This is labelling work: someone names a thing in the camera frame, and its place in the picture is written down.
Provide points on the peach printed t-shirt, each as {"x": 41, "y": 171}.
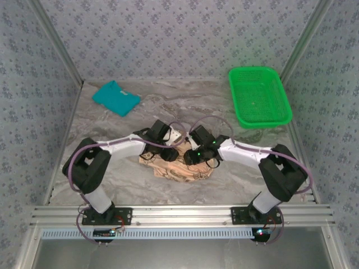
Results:
{"x": 179, "y": 172}

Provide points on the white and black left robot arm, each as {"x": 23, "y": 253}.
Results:
{"x": 123, "y": 148}

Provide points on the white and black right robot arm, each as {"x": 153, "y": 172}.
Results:
{"x": 244, "y": 154}

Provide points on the teal folded t-shirt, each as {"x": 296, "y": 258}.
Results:
{"x": 115, "y": 98}

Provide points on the green plastic basket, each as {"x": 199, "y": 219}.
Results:
{"x": 259, "y": 98}

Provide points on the grey metal sheet panel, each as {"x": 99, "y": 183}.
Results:
{"x": 179, "y": 255}

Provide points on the aluminium mounting rail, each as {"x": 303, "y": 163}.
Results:
{"x": 179, "y": 215}

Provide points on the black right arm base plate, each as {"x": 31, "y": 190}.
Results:
{"x": 238, "y": 217}

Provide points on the aluminium table edge rail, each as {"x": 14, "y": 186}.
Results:
{"x": 297, "y": 133}
{"x": 69, "y": 126}

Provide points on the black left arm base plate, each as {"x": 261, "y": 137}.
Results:
{"x": 123, "y": 217}

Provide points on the aluminium corner post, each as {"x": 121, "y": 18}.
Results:
{"x": 304, "y": 42}
{"x": 58, "y": 42}

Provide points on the aluminium frame leg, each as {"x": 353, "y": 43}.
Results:
{"x": 28, "y": 249}
{"x": 333, "y": 249}

